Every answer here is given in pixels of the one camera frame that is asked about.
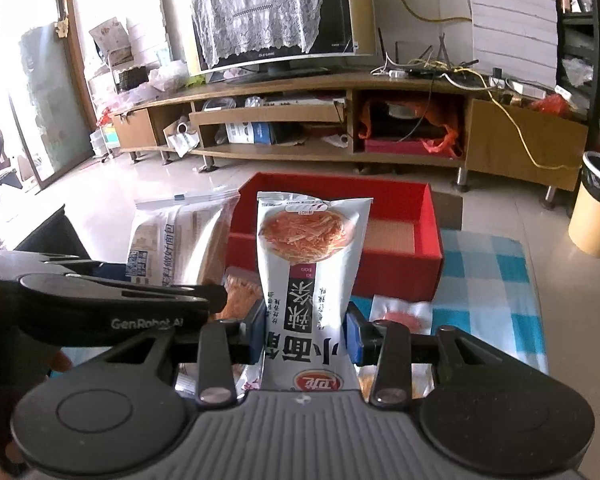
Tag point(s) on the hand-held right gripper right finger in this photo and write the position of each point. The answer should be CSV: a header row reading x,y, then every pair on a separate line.
x,y
353,337

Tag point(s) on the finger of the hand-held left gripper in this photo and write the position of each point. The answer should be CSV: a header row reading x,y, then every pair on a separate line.
x,y
190,292
75,264

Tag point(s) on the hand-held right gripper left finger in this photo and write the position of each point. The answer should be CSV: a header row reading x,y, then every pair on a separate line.
x,y
258,335

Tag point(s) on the red cardboard box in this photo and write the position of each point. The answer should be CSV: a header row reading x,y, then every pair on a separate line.
x,y
400,275

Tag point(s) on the white noodle snack packet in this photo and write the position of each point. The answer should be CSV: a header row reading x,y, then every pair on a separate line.
x,y
310,240

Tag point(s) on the black chair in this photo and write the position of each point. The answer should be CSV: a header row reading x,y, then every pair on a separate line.
x,y
55,232

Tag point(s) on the silver foil packet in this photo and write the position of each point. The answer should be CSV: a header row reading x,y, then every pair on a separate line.
x,y
415,377
245,377

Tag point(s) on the orange snack packet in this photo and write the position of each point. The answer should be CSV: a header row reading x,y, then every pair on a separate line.
x,y
240,290

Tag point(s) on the large white orange snack bag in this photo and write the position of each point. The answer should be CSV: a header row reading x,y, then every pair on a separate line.
x,y
175,240

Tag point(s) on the vacuum-packed sausage pack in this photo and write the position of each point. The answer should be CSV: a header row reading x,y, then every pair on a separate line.
x,y
405,317

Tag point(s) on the blue white checkered tablecloth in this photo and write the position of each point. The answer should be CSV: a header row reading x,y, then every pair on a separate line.
x,y
480,285

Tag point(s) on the glass sliding door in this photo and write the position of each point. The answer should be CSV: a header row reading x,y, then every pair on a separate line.
x,y
45,110

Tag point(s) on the white paper bag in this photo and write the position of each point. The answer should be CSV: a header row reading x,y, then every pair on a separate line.
x,y
180,135

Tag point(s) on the white rack cart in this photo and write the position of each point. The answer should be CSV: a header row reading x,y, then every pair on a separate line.
x,y
107,105

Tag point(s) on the blue white box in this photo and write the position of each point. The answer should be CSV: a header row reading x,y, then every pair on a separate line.
x,y
247,132

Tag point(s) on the clear plastic bags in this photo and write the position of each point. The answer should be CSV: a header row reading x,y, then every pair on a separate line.
x,y
167,77

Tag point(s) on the orange plastic bag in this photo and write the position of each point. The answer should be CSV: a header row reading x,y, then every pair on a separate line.
x,y
442,142

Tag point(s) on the flat screen television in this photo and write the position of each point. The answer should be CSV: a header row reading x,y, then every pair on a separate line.
x,y
275,57

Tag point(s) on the wooden television stand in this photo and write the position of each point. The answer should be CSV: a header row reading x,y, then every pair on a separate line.
x,y
520,130

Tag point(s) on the white power strip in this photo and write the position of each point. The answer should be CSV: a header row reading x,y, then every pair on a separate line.
x,y
392,74

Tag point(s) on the beige trash bin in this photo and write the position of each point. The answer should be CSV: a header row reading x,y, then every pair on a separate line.
x,y
592,220

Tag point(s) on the black router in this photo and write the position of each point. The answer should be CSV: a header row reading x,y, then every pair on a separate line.
x,y
425,71

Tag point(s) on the white lace cloth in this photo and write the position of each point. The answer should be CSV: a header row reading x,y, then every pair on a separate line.
x,y
260,10

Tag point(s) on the white ribbed panel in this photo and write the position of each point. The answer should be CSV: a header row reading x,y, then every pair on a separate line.
x,y
510,15

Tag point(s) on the dark storage shelf rack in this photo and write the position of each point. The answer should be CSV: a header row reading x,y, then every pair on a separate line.
x,y
587,35

